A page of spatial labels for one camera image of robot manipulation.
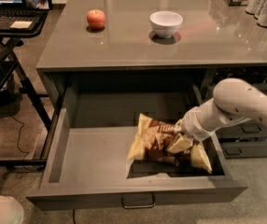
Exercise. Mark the grey bottom right drawer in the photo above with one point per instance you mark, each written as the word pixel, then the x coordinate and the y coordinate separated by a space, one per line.
pixel 244 149

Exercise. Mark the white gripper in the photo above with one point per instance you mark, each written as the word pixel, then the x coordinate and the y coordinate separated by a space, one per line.
pixel 191 125

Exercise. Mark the red apple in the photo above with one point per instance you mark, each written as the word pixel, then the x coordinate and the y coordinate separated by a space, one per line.
pixel 96 19

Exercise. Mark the metal drawer handle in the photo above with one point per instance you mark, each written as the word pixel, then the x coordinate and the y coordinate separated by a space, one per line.
pixel 138 201

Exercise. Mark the smartphone on stand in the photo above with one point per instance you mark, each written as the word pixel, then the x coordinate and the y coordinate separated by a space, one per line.
pixel 38 4

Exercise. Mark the white ceramic bowl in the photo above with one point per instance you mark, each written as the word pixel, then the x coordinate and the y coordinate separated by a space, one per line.
pixel 165 23

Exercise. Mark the brown and yellow chip bag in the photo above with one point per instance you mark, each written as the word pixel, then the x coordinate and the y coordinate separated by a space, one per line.
pixel 154 136

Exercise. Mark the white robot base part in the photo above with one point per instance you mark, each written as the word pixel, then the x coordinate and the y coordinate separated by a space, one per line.
pixel 11 211

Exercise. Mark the open grey top drawer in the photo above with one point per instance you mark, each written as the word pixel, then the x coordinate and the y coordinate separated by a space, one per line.
pixel 89 165

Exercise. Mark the grey lower right drawer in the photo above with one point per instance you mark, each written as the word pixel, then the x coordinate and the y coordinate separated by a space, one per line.
pixel 244 130

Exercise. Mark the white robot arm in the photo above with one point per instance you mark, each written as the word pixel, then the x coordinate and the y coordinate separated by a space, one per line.
pixel 234 101

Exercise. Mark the yellow sticky note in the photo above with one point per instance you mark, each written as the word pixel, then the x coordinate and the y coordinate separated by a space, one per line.
pixel 20 25

